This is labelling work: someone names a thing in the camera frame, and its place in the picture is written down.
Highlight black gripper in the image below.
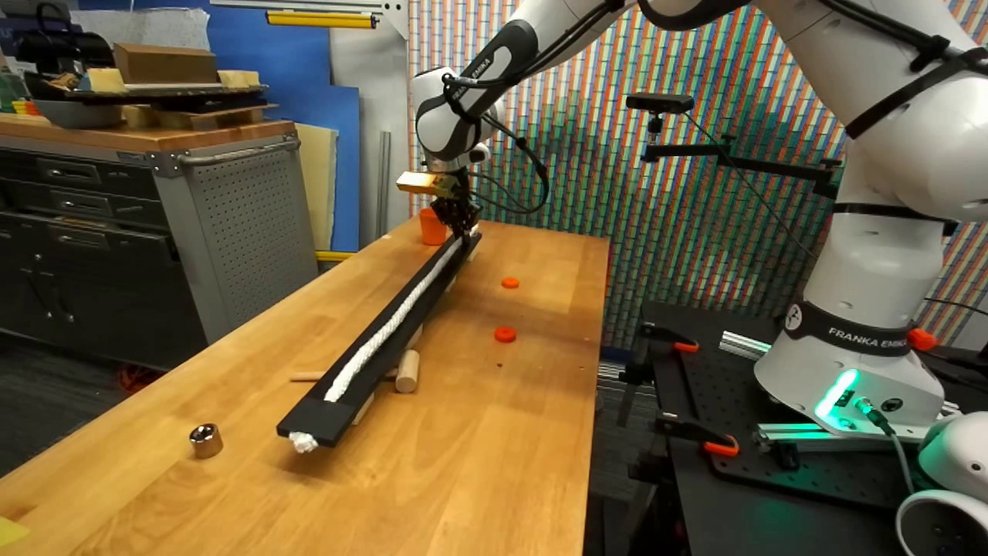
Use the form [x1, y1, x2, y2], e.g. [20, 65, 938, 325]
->
[440, 190, 484, 239]

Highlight long black board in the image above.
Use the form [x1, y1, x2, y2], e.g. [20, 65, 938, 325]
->
[276, 229, 484, 455]

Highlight beige leaning panel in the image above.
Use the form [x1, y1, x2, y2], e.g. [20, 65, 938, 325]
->
[295, 121, 343, 256]

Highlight short wooden dowel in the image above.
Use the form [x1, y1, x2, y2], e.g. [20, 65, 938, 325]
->
[392, 347, 427, 399]

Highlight blue foam panel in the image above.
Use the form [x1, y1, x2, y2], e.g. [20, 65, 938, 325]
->
[205, 4, 366, 256]

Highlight grey perforated tool cabinet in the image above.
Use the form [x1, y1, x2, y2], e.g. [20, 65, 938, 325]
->
[0, 114, 326, 377]

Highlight multicoloured patterned backdrop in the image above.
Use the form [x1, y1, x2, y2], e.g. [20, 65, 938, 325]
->
[406, 0, 988, 351]

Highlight yellow level bar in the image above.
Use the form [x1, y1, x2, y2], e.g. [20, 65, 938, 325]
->
[262, 9, 381, 31]

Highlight beige foam block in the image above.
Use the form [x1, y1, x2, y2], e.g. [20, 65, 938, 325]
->
[85, 65, 132, 98]
[216, 67, 262, 95]

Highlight wooden plank stack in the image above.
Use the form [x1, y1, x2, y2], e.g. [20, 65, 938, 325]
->
[117, 103, 280, 137]

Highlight brown wooden box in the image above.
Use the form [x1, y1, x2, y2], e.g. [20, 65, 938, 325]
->
[107, 43, 227, 91]

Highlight wooden boards stack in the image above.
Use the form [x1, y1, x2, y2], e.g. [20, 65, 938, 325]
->
[34, 85, 271, 134]

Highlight black breadboard table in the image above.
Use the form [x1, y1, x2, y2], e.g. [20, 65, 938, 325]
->
[635, 304, 988, 556]

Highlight orange red knob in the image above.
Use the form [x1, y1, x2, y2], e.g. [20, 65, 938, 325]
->
[904, 325, 941, 355]

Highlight white round device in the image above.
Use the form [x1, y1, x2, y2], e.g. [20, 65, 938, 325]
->
[893, 410, 988, 556]

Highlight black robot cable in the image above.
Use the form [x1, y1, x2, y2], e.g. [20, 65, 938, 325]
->
[468, 105, 554, 219]

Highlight black stereo camera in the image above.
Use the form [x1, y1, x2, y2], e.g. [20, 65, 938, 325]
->
[625, 91, 699, 119]

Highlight black clamp orange handle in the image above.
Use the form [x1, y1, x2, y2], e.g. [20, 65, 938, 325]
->
[616, 319, 703, 429]
[658, 410, 744, 462]

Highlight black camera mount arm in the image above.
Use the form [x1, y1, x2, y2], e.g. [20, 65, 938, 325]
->
[640, 108, 846, 202]

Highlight aluminium rail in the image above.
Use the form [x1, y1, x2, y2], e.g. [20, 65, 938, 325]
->
[757, 417, 968, 449]
[719, 329, 774, 362]

